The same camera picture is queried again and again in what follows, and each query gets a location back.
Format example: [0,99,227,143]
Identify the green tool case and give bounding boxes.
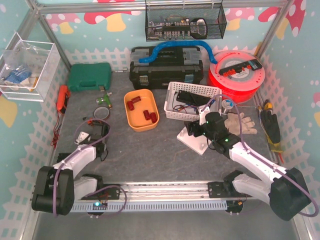
[67,62,112,92]

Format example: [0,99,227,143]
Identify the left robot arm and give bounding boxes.
[31,118,110,216]

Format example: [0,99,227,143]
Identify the black perforated metal plate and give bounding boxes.
[176,90,211,107]

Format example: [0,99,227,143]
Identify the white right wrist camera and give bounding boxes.
[197,105,211,119]

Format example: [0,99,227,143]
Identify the black terminal strip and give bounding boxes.
[218,59,263,77]

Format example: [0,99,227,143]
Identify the solder wire spool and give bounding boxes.
[221,99,234,110]

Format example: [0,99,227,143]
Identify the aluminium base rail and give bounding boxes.
[74,178,276,203]

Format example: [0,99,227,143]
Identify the orange multimeter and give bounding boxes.
[56,85,71,114]

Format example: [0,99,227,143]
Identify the white perforated basket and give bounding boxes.
[164,81,222,122]

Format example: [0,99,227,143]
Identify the brown tape roll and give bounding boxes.
[93,106,111,120]

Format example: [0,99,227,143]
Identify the white peg board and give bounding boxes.
[176,127,211,156]

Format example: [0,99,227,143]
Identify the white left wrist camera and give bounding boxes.
[74,131,91,145]

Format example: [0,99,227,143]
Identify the black rubber glove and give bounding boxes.
[260,110,283,153]

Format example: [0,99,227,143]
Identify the beige work glove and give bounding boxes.
[224,112,258,136]

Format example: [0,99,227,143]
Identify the black wire mesh basket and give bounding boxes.
[145,3,227,42]

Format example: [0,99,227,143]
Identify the orange plastic tray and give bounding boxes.
[123,89,160,132]

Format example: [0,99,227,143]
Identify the yellow black tool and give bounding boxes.
[258,99,273,112]

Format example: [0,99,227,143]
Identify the clear acrylic box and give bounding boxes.
[0,32,61,102]

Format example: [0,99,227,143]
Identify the red filament spool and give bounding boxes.
[206,50,266,103]

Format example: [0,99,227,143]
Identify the grey slotted cable duct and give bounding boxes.
[71,200,228,213]

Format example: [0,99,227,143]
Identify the blue white gloves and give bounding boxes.
[4,66,32,85]

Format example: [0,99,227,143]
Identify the red small spring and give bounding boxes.
[131,96,141,103]

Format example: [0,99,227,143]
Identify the blue corrugated hose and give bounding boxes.
[138,40,218,65]

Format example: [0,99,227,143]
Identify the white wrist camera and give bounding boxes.
[74,131,91,145]
[197,105,211,119]

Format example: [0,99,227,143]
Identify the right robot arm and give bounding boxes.
[184,112,313,221]

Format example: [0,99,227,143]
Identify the black toolbox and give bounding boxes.
[129,46,204,90]

